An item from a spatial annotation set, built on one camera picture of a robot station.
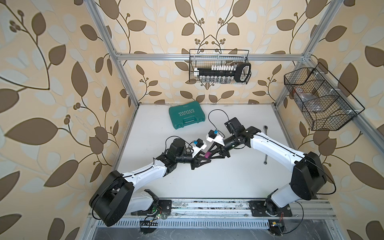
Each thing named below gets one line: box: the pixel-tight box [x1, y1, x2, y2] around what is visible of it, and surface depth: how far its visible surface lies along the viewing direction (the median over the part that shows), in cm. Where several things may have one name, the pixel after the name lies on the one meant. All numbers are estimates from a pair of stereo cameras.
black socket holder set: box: [193, 62, 252, 83], surface depth 86 cm
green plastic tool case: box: [169, 101, 206, 130], surface depth 110 cm
